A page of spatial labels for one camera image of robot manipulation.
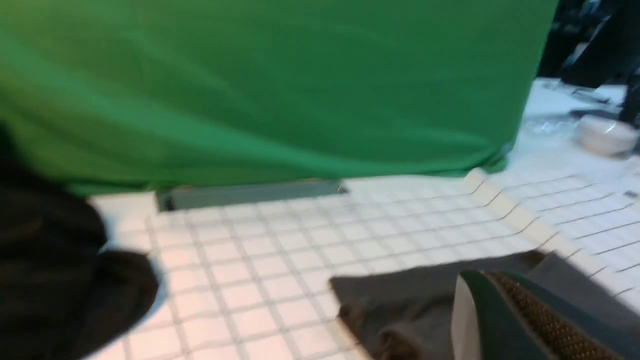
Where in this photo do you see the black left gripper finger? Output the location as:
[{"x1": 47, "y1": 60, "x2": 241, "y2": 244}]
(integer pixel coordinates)
[{"x1": 451, "y1": 270, "x2": 639, "y2": 360}]

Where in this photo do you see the white grid mat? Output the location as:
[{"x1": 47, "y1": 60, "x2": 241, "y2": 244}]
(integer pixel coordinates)
[{"x1": 92, "y1": 171, "x2": 639, "y2": 360}]

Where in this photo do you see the green backdrop cloth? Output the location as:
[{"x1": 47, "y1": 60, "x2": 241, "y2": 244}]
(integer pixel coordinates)
[{"x1": 0, "y1": 0, "x2": 557, "y2": 195}]

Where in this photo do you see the gray long-sleeve top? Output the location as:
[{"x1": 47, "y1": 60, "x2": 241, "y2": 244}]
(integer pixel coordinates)
[{"x1": 329, "y1": 250, "x2": 639, "y2": 360}]

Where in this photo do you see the white round container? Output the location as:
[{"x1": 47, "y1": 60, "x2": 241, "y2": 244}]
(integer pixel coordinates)
[{"x1": 575, "y1": 115, "x2": 639, "y2": 157}]

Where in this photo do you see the gray metal bar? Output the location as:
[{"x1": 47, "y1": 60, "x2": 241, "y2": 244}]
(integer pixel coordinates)
[{"x1": 154, "y1": 178, "x2": 349, "y2": 213}]

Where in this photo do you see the black crumpled garment pile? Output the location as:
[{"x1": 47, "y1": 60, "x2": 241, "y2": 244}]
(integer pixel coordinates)
[{"x1": 0, "y1": 129, "x2": 160, "y2": 360}]

